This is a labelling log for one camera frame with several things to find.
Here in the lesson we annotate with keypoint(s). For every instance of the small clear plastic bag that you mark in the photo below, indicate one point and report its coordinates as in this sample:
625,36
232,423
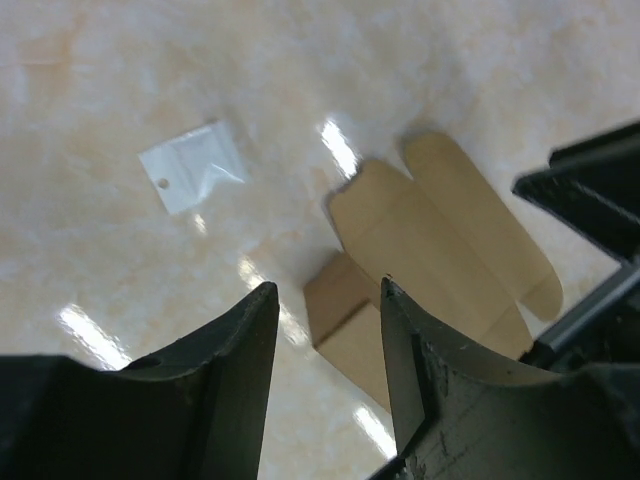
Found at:
186,169

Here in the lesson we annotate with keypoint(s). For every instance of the brown cardboard box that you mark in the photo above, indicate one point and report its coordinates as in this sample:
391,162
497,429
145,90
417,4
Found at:
441,232

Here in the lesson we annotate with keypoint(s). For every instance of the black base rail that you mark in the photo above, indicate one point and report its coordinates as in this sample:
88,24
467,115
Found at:
593,188

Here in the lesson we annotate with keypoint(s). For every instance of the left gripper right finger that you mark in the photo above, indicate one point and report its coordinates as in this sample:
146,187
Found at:
463,411

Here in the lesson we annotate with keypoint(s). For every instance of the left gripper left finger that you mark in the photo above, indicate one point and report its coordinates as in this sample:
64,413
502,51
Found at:
195,409

